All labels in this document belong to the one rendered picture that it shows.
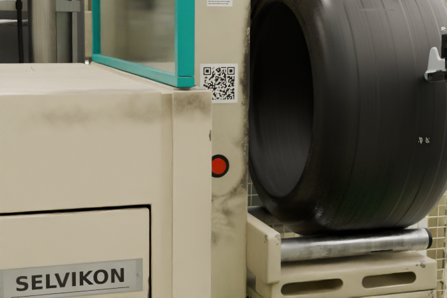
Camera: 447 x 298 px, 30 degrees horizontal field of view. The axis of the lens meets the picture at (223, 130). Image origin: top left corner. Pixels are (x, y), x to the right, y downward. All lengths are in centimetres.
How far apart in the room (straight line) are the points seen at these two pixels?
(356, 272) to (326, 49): 44
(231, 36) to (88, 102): 77
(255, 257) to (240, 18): 46
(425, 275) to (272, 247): 35
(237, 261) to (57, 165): 86
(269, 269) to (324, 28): 45
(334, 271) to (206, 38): 51
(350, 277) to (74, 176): 90
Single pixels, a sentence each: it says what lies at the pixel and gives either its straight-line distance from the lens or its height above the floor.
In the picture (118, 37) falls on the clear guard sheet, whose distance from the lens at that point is 121.
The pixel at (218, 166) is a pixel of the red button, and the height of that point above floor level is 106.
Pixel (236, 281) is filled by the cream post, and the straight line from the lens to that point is 168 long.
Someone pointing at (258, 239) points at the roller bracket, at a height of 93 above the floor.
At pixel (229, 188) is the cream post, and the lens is 163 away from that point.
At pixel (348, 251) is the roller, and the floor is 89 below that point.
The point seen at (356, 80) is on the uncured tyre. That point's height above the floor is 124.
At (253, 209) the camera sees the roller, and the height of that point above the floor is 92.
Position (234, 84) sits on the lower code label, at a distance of 160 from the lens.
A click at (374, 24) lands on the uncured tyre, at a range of 153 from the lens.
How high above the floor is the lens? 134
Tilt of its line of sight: 8 degrees down
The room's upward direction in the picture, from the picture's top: 1 degrees clockwise
